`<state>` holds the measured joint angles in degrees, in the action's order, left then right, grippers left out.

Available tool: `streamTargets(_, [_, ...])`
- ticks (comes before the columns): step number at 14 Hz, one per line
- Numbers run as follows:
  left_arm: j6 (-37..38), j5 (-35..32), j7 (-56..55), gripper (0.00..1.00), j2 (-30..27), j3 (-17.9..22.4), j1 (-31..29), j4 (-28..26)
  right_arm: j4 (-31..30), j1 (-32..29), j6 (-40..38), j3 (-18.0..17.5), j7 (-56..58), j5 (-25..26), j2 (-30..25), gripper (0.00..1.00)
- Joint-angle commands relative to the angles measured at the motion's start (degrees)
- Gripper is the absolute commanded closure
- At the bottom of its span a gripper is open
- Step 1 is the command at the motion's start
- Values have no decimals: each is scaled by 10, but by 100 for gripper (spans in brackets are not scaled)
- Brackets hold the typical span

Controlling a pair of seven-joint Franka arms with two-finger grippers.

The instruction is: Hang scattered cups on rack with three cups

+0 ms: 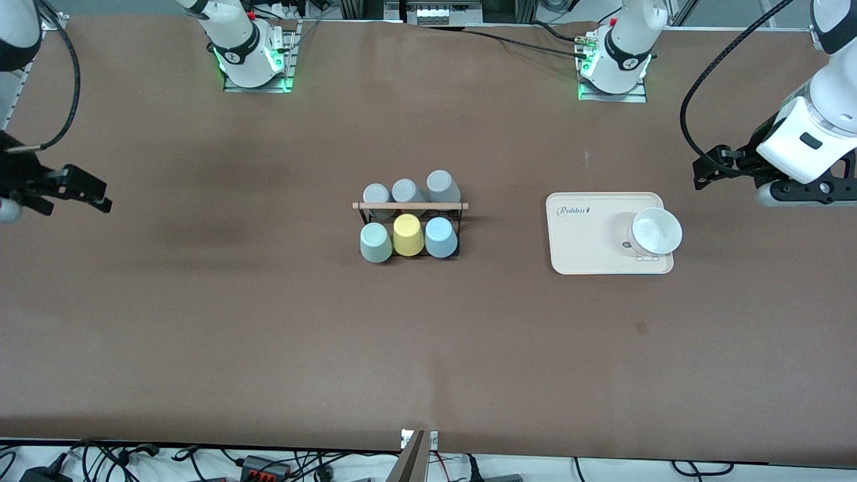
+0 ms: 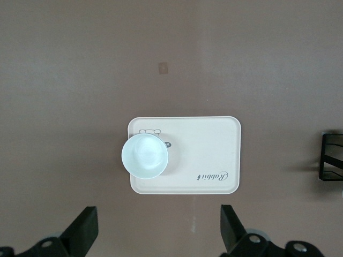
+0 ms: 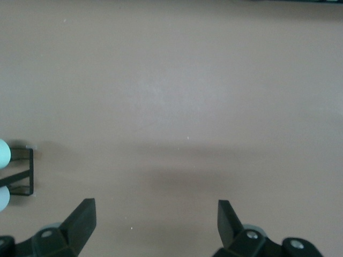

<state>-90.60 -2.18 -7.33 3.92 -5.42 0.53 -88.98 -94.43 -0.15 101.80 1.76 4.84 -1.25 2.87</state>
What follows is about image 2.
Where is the beige rabbit tray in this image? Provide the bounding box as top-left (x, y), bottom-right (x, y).
top-left (125, 115), bottom-right (243, 195)

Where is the black wire cup rack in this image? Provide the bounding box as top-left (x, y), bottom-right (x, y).
top-left (318, 131), bottom-right (343, 182)

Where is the white bowl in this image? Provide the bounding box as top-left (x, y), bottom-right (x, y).
top-left (121, 133), bottom-right (170, 180)

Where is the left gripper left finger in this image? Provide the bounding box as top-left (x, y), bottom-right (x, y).
top-left (32, 206), bottom-right (99, 257)

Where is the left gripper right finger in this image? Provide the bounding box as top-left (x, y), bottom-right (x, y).
top-left (220, 204), bottom-right (269, 257)

